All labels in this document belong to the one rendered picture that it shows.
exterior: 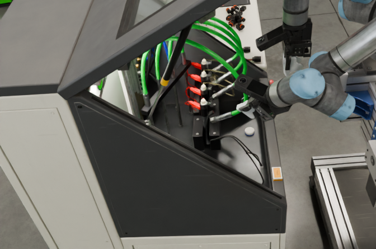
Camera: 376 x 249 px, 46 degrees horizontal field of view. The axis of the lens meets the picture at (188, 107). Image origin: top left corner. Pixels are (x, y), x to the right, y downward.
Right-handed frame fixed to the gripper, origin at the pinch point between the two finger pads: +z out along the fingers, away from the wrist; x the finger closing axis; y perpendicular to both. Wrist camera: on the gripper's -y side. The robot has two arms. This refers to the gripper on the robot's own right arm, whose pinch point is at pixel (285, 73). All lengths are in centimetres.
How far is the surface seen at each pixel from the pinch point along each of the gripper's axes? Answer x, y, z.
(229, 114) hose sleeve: -12.7, -19.3, 5.9
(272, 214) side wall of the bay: -34.7, -7.0, 30.4
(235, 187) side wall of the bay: -34.7, -18.5, 15.7
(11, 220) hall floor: 28, -153, 122
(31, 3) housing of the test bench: 8, -81, -29
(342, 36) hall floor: 199, 76, 121
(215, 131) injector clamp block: -2.5, -24.7, 23.4
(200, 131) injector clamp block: -2.4, -30.5, 23.4
